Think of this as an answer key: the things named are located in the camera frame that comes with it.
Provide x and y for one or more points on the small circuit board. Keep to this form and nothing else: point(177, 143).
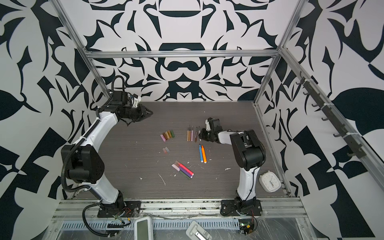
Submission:
point(246, 227)

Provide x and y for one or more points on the green pen pink cap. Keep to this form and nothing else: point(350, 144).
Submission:
point(180, 171)

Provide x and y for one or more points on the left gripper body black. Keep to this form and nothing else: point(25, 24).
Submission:
point(136, 114)

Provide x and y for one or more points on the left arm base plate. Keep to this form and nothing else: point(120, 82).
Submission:
point(127, 209)

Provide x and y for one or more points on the white tablet device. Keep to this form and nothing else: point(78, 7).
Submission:
point(143, 229)

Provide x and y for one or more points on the blue highlighter marker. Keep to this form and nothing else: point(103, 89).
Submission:
point(201, 154)

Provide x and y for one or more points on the black coat hook rail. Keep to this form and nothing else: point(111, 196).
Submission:
point(333, 115)

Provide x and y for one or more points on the orange highlighter marker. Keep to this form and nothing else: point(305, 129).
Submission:
point(204, 155)

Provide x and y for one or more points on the white alarm clock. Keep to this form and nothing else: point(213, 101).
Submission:
point(270, 182)

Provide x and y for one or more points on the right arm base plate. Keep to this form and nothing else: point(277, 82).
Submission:
point(231, 207)

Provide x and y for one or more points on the white grey device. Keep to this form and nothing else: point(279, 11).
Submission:
point(196, 232)

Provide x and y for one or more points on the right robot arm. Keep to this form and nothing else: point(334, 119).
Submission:
point(249, 154)

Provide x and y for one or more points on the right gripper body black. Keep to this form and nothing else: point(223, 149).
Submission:
point(207, 135)

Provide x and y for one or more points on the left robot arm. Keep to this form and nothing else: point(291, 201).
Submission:
point(83, 168)

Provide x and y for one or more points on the pink highlighter marker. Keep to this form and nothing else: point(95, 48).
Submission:
point(184, 168)

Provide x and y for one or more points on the purple highlighter marker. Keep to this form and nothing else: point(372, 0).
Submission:
point(183, 171)

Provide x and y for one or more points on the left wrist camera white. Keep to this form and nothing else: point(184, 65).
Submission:
point(134, 100)

